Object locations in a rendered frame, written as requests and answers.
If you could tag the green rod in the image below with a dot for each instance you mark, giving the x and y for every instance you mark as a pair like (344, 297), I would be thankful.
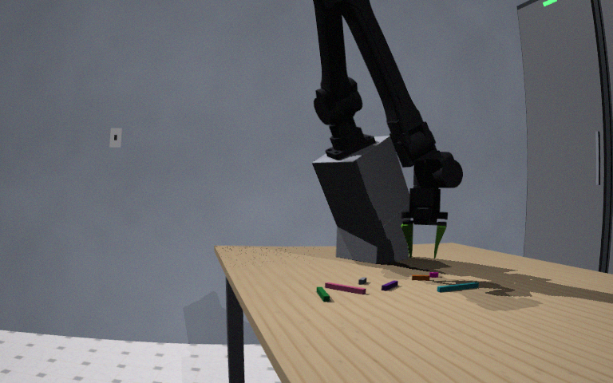
(323, 295)

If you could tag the pink rod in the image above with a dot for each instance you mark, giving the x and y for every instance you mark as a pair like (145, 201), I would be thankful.
(351, 289)

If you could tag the turquoise rod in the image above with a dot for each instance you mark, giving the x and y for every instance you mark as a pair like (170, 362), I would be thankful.
(458, 287)

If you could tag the purple rod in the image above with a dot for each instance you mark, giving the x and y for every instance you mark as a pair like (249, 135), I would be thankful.
(389, 285)

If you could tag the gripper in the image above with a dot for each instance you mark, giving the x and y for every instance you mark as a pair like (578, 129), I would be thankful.
(408, 229)

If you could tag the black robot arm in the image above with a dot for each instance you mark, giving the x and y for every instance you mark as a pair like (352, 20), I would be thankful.
(401, 113)

